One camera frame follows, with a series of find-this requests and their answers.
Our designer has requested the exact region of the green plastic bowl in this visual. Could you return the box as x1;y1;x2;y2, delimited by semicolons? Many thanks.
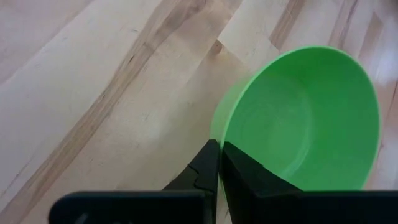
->
210;45;382;224

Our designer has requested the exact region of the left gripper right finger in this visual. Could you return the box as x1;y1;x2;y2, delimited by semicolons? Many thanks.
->
221;141;303;224

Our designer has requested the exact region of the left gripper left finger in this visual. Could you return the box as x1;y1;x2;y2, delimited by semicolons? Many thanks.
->
162;139;221;224

